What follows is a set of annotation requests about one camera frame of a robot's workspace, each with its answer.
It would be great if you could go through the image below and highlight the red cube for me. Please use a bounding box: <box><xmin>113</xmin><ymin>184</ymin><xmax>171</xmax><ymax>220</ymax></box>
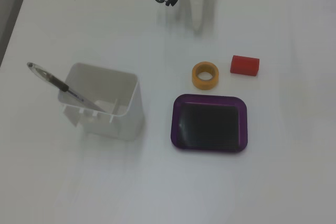
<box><xmin>229</xmin><ymin>55</ymin><xmax>260</xmax><ymax>77</ymax></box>

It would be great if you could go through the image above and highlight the yellow tape roll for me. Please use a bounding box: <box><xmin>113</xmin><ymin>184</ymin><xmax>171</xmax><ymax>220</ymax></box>
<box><xmin>191</xmin><ymin>61</ymin><xmax>219</xmax><ymax>90</ymax></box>

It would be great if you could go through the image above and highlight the purple metal tray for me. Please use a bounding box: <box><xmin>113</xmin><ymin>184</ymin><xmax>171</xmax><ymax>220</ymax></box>
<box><xmin>170</xmin><ymin>93</ymin><xmax>249</xmax><ymax>155</ymax></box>

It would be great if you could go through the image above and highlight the white plastic box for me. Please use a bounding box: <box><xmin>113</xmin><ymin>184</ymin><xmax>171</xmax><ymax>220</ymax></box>
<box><xmin>57</xmin><ymin>62</ymin><xmax>145</xmax><ymax>141</ymax></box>

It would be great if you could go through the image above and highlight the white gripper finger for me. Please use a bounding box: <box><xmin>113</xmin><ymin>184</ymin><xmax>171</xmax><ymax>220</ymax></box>
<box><xmin>185</xmin><ymin>0</ymin><xmax>208</xmax><ymax>31</ymax></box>

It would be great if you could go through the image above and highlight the clear ballpoint pen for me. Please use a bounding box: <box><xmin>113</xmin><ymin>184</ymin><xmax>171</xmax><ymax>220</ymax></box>
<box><xmin>26</xmin><ymin>61</ymin><xmax>106</xmax><ymax>113</ymax></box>

